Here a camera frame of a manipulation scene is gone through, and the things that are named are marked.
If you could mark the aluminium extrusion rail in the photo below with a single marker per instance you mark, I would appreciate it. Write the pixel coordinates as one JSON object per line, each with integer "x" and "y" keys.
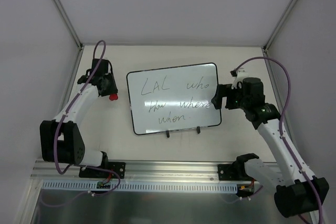
{"x": 142, "y": 171}

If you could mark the right aluminium frame post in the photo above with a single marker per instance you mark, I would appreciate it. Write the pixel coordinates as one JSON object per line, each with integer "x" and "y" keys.
{"x": 290, "y": 44}

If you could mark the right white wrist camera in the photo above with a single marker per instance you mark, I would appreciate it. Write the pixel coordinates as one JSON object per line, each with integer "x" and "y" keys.
{"x": 239, "y": 75}

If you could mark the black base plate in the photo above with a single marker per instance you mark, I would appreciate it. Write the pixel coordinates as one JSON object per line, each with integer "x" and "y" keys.
{"x": 110, "y": 168}
{"x": 230, "y": 172}

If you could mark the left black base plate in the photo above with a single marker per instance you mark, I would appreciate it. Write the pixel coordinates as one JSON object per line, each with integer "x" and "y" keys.
{"x": 110, "y": 168}

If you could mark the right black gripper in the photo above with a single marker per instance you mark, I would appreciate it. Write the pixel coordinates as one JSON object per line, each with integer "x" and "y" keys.
{"x": 223, "y": 96}

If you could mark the red whiteboard eraser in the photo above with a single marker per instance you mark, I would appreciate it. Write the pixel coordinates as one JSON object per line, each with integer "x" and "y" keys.
{"x": 113, "y": 97}

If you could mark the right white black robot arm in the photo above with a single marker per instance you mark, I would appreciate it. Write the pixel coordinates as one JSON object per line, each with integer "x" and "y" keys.
{"x": 297, "y": 190}

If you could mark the white whiteboard black frame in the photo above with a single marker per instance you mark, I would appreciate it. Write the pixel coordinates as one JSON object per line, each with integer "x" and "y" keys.
{"x": 173, "y": 99}

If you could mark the left aluminium frame post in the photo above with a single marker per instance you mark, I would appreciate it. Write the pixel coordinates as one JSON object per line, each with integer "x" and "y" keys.
{"x": 73, "y": 34}

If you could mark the aluminium frame post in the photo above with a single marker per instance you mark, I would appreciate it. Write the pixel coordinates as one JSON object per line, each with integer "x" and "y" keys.
{"x": 290, "y": 44}
{"x": 73, "y": 34}

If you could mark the white slotted cable duct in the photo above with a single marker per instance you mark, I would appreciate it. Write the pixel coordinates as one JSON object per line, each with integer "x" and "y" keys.
{"x": 165, "y": 187}

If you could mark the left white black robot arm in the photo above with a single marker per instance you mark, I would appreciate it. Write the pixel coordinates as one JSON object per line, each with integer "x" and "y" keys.
{"x": 61, "y": 140}

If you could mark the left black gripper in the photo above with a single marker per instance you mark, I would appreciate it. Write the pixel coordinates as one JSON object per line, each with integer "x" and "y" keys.
{"x": 109, "y": 87}

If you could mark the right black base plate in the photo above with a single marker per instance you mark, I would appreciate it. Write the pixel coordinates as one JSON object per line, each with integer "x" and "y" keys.
{"x": 230, "y": 172}

